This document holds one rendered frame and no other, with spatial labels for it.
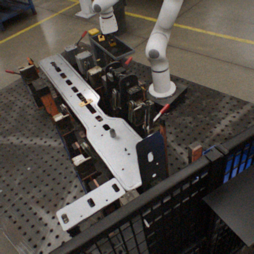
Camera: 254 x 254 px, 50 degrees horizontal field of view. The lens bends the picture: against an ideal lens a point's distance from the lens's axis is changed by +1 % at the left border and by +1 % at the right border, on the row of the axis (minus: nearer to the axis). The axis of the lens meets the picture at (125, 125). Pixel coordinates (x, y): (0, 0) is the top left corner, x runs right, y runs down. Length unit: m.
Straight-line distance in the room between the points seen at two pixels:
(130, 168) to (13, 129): 1.16
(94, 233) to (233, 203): 0.32
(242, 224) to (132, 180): 0.66
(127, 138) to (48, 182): 0.60
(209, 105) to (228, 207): 1.37
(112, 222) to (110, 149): 0.86
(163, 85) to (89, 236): 1.49
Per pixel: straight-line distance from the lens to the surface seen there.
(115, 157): 1.31
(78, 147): 1.42
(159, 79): 1.86
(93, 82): 1.77
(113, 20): 1.77
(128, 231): 1.08
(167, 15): 1.63
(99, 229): 0.52
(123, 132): 1.41
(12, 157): 1.97
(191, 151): 1.07
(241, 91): 3.28
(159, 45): 1.68
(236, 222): 0.65
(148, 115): 1.26
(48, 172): 1.77
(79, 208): 1.20
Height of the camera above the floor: 2.01
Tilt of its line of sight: 44 degrees down
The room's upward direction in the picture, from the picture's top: 11 degrees counter-clockwise
